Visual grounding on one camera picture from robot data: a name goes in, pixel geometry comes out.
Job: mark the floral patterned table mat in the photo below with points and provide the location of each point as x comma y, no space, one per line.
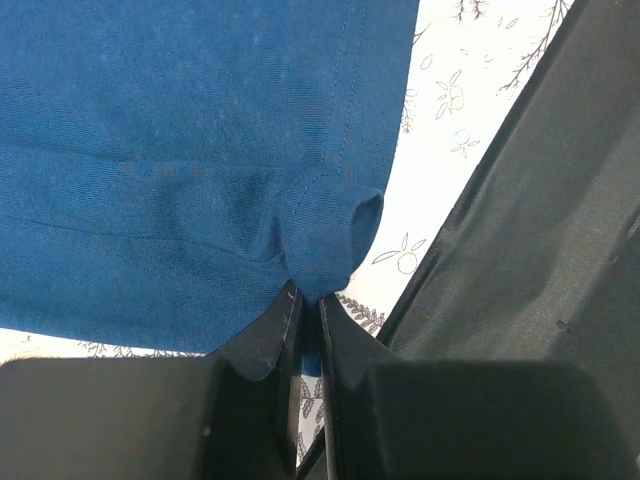
469,61

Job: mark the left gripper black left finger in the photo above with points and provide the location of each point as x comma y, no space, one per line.
231,414

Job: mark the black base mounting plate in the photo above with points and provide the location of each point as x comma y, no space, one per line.
539,258

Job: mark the blue printed t shirt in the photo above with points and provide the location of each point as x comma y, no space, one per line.
168,166

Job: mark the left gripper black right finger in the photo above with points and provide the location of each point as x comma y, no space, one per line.
392,418

